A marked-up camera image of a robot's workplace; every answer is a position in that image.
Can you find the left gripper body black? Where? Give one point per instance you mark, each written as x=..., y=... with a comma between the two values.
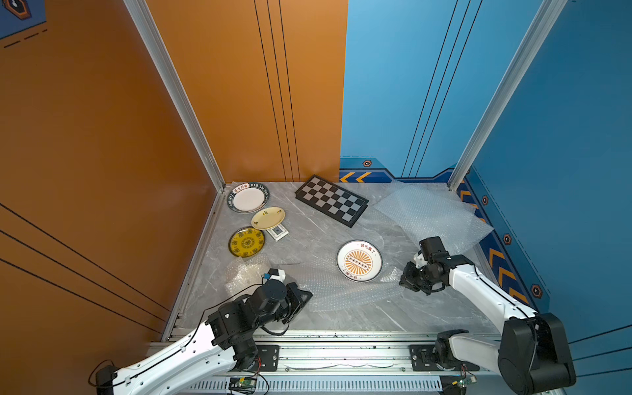
x=288, y=308

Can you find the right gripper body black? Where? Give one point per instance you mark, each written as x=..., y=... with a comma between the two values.
x=418, y=277

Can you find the yellow black patterned plate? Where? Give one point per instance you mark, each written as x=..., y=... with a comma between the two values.
x=246, y=242

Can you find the cream yellow dinner plate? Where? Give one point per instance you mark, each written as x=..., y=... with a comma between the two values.
x=268, y=218

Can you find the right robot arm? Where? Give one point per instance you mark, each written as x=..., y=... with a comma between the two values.
x=532, y=355

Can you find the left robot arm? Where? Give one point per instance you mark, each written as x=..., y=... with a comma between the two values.
x=174, y=368

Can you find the left circuit board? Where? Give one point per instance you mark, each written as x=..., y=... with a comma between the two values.
x=246, y=385

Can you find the circuit board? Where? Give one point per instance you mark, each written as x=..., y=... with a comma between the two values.
x=246, y=385
x=457, y=385

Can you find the small square marker tile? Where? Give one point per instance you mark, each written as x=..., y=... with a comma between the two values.
x=278, y=232

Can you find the right circuit board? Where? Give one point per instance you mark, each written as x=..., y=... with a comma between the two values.
x=457, y=385

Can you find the black white checkerboard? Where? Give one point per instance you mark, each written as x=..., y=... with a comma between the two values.
x=331, y=200

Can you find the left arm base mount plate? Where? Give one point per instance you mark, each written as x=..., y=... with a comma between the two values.
x=264, y=359

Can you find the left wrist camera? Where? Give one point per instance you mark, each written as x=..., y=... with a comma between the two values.
x=274, y=274

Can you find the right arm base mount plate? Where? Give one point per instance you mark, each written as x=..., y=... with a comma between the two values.
x=424, y=359

